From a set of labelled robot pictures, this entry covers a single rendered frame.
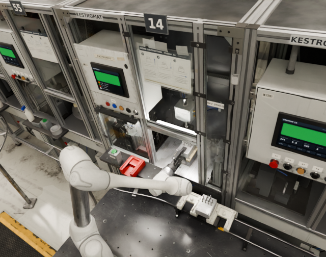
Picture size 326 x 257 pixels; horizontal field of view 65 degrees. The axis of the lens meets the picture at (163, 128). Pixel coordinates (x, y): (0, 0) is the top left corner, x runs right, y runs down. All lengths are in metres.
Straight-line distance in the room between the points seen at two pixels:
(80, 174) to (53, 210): 1.96
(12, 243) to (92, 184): 2.01
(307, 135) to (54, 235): 2.54
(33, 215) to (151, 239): 1.71
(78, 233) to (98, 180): 0.56
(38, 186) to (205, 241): 2.26
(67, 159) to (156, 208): 0.90
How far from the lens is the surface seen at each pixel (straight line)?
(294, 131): 1.23
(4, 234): 3.34
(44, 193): 3.44
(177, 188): 1.58
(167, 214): 2.02
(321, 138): 1.24
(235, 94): 1.24
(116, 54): 1.50
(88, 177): 1.30
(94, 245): 1.72
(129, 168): 2.02
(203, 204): 1.76
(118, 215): 2.09
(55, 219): 3.15
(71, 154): 1.42
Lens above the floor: 2.43
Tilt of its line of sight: 42 degrees down
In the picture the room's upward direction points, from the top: 9 degrees counter-clockwise
